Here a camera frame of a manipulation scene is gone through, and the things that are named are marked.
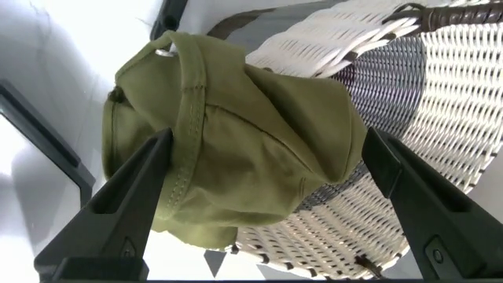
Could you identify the white laundry basket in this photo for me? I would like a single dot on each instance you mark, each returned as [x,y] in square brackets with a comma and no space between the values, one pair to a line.
[452,98]

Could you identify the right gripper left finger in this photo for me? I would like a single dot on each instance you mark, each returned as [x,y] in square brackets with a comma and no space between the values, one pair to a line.
[118,220]

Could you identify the green garment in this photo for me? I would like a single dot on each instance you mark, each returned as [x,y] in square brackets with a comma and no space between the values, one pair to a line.
[243,137]

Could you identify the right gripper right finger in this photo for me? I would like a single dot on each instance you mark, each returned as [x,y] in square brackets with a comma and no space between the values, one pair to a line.
[440,220]

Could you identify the black clothes rack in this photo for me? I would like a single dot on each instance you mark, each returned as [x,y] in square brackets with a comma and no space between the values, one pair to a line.
[39,135]

